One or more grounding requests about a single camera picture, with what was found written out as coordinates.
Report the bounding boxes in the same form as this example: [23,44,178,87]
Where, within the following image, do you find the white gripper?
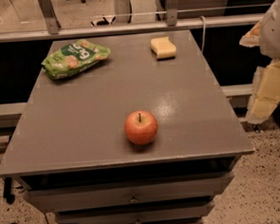
[239,0,280,124]

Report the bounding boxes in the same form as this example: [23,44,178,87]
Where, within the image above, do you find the yellow sponge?
[151,36,177,60]

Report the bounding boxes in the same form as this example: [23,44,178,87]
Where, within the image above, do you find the red apple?
[123,110,159,145]

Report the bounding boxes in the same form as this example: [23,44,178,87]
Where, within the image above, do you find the green snack bag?
[41,39,111,80]

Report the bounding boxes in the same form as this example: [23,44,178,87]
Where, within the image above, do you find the grey metal railing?
[0,0,274,43]

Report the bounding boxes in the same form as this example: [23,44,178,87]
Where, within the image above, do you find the white cable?
[197,15,209,54]

